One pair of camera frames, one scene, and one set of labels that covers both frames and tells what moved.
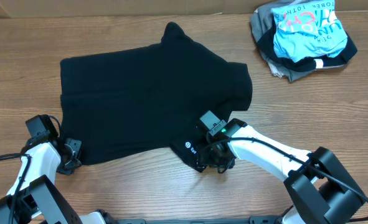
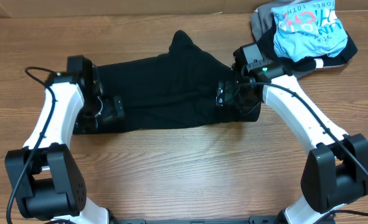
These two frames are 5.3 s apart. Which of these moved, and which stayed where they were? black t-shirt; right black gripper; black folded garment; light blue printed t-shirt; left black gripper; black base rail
Moved: left black gripper; right black gripper; black t-shirt
Stayed: light blue printed t-shirt; black base rail; black folded garment
